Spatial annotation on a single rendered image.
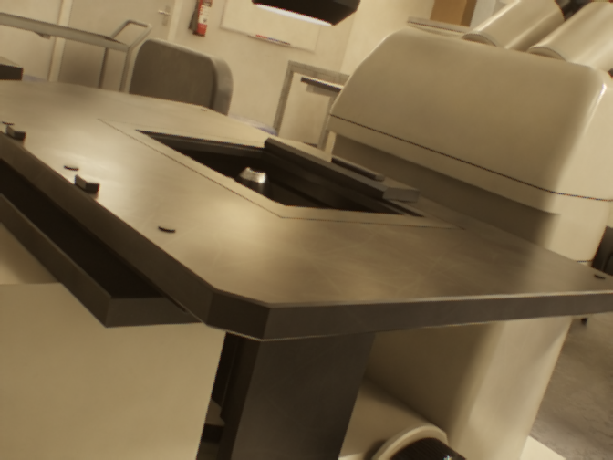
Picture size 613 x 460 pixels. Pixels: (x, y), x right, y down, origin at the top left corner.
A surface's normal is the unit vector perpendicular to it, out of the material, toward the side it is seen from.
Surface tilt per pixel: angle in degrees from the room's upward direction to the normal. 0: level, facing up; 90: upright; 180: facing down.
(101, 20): 90
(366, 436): 0
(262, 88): 90
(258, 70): 90
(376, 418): 0
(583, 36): 51
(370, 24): 90
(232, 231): 0
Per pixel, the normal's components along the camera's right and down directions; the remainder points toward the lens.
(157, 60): -0.78, -0.05
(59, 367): 0.63, 0.34
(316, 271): 0.25, -0.94
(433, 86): -0.53, -0.47
